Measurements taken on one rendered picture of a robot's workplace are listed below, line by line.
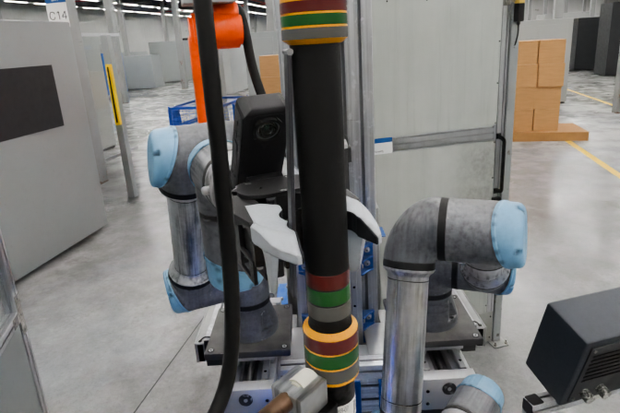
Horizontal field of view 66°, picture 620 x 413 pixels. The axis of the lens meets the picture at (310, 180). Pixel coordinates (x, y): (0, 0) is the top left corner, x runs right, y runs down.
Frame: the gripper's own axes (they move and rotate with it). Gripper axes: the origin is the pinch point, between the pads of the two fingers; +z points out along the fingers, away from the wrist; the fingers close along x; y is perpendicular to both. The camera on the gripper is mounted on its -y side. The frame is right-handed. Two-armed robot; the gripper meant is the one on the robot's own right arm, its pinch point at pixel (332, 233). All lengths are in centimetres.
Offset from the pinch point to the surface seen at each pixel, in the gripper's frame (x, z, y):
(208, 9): 7.6, 2.5, -14.9
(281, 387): 4.7, -0.1, 11.0
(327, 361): 1.0, 0.1, 10.1
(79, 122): 26, -485, 50
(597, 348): -64, -20, 45
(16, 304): 47, -139, 64
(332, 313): 0.3, -0.1, 6.3
